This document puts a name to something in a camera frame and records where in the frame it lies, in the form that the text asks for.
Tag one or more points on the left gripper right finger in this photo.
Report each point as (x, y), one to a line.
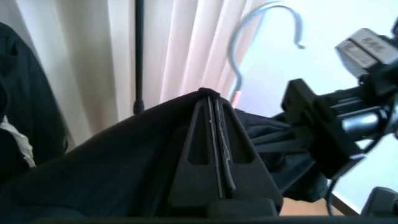
(252, 183)

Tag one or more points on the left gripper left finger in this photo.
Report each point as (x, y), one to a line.
(196, 183)

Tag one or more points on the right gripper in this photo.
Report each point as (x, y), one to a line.
(326, 140)

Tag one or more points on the pink clothes hanger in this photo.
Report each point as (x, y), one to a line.
(237, 77)

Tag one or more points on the black garment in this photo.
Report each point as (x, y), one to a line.
(109, 171)

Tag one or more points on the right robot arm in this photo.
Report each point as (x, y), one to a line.
(382, 202)

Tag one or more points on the black clothes rack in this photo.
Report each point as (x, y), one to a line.
(139, 46)

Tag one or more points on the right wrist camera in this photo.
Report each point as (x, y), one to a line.
(360, 49)

